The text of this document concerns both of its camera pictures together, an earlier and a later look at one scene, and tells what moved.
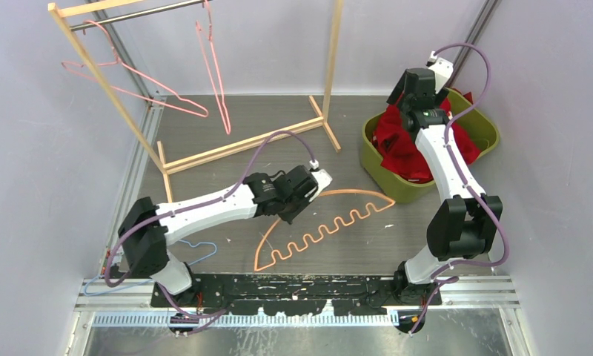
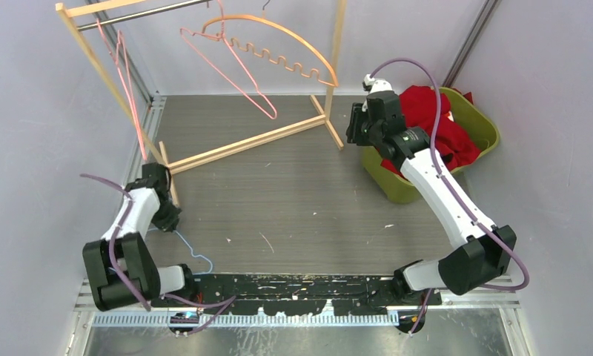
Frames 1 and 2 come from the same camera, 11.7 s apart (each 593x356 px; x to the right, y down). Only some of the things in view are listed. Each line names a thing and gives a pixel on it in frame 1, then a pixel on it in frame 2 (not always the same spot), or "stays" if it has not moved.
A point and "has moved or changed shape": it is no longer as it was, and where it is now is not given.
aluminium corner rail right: (467, 53) stays
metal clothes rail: (100, 22) stays
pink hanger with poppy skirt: (209, 35) → (224, 38)
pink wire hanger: (131, 93) has moved or changed shape
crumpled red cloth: (468, 96) stays
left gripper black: (290, 215) → (170, 223)
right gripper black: (398, 92) → (353, 133)
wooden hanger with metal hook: (319, 231) → (265, 51)
